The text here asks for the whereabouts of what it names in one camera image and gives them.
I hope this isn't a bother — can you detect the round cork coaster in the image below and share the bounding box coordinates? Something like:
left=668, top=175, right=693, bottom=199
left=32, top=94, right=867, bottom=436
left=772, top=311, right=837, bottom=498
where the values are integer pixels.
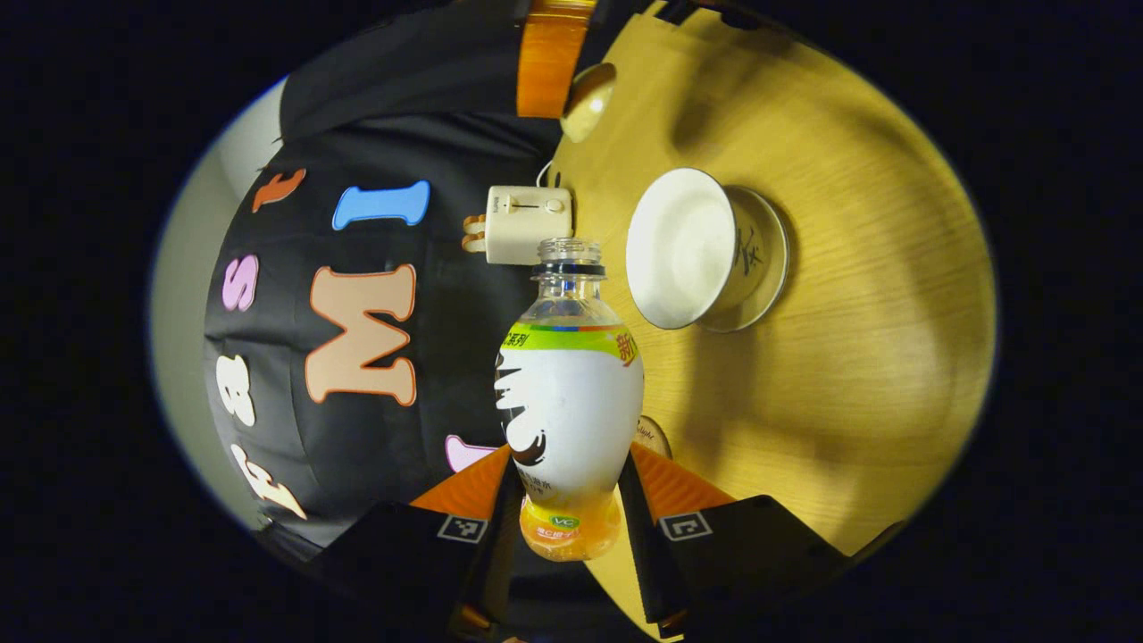
left=636, top=415, right=674, bottom=462

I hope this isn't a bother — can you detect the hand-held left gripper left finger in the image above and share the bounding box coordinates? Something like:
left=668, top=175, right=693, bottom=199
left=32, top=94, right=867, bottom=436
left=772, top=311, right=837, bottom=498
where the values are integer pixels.
left=308, top=444, right=524, bottom=643

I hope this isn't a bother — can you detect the black backdrop cloth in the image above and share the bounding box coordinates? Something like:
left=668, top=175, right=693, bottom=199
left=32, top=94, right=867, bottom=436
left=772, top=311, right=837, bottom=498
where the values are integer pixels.
left=204, top=0, right=657, bottom=550

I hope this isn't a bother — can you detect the white ceramic teacup lid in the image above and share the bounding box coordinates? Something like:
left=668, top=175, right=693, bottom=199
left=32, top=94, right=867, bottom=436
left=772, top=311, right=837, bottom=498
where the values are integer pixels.
left=561, top=63, right=618, bottom=145

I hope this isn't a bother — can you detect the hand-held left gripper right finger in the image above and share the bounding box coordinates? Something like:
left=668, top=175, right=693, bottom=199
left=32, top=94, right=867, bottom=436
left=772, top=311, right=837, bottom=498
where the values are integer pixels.
left=616, top=442, right=851, bottom=640

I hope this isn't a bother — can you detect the white ceramic teacup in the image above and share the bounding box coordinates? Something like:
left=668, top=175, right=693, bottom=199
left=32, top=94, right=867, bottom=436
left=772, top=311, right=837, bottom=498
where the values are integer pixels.
left=625, top=167, right=747, bottom=331

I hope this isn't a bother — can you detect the cream toaster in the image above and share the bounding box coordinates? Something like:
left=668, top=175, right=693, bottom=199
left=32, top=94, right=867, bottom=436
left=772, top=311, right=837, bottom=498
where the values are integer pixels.
left=485, top=185, right=574, bottom=266

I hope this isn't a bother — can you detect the clear labelled water bottle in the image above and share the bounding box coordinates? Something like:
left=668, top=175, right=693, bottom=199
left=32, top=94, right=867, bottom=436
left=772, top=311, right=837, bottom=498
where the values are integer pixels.
left=494, top=238, right=646, bottom=564

